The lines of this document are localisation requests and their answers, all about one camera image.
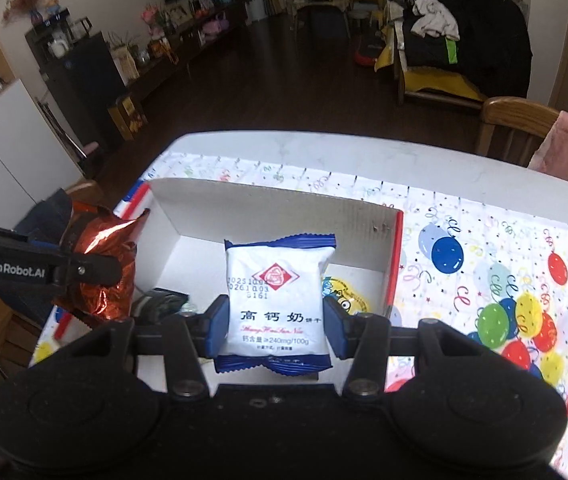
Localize white garment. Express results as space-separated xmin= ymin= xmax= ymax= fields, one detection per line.
xmin=410 ymin=0 xmax=461 ymax=41

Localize wooden sofa with yellow cushion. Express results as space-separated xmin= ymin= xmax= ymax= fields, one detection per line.
xmin=374 ymin=25 xmax=490 ymax=111

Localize pile of dark clothes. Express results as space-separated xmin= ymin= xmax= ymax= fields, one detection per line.
xmin=399 ymin=0 xmax=534 ymax=99

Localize small wooden table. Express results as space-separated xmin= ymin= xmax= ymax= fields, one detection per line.
xmin=286 ymin=0 xmax=353 ymax=39

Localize yellow box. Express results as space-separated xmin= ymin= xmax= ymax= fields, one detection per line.
xmin=108 ymin=92 xmax=149 ymax=142

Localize yellow cartoon jelly packet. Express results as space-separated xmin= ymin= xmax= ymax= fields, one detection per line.
xmin=321 ymin=276 xmax=373 ymax=317

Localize red foil snack packet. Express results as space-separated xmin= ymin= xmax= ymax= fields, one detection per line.
xmin=54 ymin=201 xmax=151 ymax=322

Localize black cabinet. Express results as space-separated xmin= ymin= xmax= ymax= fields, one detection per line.
xmin=24 ymin=17 xmax=129 ymax=162

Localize dark jacket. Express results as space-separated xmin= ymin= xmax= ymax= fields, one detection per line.
xmin=14 ymin=187 xmax=72 ymax=244

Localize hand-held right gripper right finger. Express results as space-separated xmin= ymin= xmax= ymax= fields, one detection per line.
xmin=323 ymin=297 xmax=461 ymax=404

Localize black snack packet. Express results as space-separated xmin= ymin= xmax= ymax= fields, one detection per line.
xmin=131 ymin=287 xmax=189 ymax=324

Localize white cabinet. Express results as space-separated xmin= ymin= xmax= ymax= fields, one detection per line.
xmin=0 ymin=78 xmax=87 ymax=232

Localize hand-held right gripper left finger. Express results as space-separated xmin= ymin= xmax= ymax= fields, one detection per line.
xmin=94 ymin=294 xmax=231 ymax=404

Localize balloon print tablecloth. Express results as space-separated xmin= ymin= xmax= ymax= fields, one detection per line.
xmin=28 ymin=152 xmax=568 ymax=480

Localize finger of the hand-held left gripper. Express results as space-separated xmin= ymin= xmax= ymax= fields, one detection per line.
xmin=51 ymin=254 xmax=125 ymax=287

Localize white paper bag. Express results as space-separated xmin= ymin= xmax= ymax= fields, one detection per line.
xmin=112 ymin=45 xmax=141 ymax=86

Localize white blue biscuit packet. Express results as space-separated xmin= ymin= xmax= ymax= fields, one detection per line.
xmin=214 ymin=232 xmax=337 ymax=375

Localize dark television cabinet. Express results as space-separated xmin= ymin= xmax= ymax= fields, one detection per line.
xmin=128 ymin=0 xmax=251 ymax=97

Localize pink flowers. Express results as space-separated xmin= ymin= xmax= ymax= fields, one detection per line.
xmin=141 ymin=4 xmax=165 ymax=36

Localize red cardboard box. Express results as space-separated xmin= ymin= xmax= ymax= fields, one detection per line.
xmin=56 ymin=178 xmax=405 ymax=386

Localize dried flower bouquet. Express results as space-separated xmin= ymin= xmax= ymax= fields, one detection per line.
xmin=2 ymin=0 xmax=45 ymax=26

